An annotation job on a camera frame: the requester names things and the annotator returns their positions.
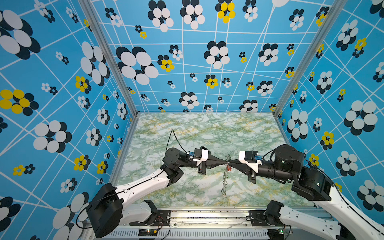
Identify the grey metal key ring plate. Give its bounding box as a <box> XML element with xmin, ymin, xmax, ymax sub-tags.
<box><xmin>221</xmin><ymin>154</ymin><xmax>231</xmax><ymax>198</ymax></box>

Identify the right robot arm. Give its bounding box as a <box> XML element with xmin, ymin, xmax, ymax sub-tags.
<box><xmin>228</xmin><ymin>144</ymin><xmax>384</xmax><ymax>240</ymax></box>

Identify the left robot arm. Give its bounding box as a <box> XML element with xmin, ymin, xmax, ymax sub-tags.
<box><xmin>86</xmin><ymin>148</ymin><xmax>227</xmax><ymax>239</ymax></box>

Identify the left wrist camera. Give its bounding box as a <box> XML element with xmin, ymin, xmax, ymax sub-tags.
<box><xmin>188</xmin><ymin>149</ymin><xmax>209</xmax><ymax>167</ymax></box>

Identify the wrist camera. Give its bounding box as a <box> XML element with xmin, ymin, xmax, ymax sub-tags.
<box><xmin>188</xmin><ymin>149</ymin><xmax>209</xmax><ymax>167</ymax></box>
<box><xmin>238</xmin><ymin>151</ymin><xmax>263</xmax><ymax>173</ymax></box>

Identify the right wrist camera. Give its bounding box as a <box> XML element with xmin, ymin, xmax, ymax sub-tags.
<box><xmin>238</xmin><ymin>151</ymin><xmax>263</xmax><ymax>173</ymax></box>

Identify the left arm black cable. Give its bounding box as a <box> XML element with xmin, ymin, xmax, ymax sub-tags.
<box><xmin>75</xmin><ymin>128</ymin><xmax>190</xmax><ymax>230</ymax></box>

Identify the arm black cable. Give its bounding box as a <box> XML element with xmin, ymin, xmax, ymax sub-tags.
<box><xmin>262</xmin><ymin>148</ymin><xmax>379</xmax><ymax>238</ymax></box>
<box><xmin>75</xmin><ymin>128</ymin><xmax>190</xmax><ymax>230</ymax></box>

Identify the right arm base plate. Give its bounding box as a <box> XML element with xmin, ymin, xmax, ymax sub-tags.
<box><xmin>246</xmin><ymin>210</ymin><xmax>287</xmax><ymax>228</ymax></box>

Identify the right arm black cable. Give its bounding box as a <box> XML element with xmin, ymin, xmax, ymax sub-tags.
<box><xmin>262</xmin><ymin>148</ymin><xmax>379</xmax><ymax>238</ymax></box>

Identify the perforated cable duct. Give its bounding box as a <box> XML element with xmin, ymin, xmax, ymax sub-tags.
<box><xmin>103</xmin><ymin>228</ymin><xmax>270</xmax><ymax>240</ymax></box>

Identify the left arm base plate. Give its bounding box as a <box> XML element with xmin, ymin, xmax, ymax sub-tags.
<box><xmin>130</xmin><ymin>210</ymin><xmax>171</xmax><ymax>227</ymax></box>

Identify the aluminium front rail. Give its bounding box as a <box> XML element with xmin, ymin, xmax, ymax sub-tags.
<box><xmin>113</xmin><ymin>207</ymin><xmax>321</xmax><ymax>240</ymax></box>

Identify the right corner aluminium post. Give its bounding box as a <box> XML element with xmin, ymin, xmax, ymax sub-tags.
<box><xmin>273</xmin><ymin>0</ymin><xmax>347</xmax><ymax>118</ymax></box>

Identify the corner aluminium post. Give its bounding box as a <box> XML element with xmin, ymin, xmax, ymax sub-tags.
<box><xmin>273</xmin><ymin>0</ymin><xmax>347</xmax><ymax>118</ymax></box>
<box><xmin>79</xmin><ymin>0</ymin><xmax>138</xmax><ymax>118</ymax></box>

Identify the left corner aluminium post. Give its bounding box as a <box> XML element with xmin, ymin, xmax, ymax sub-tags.
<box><xmin>79</xmin><ymin>0</ymin><xmax>138</xmax><ymax>118</ymax></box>

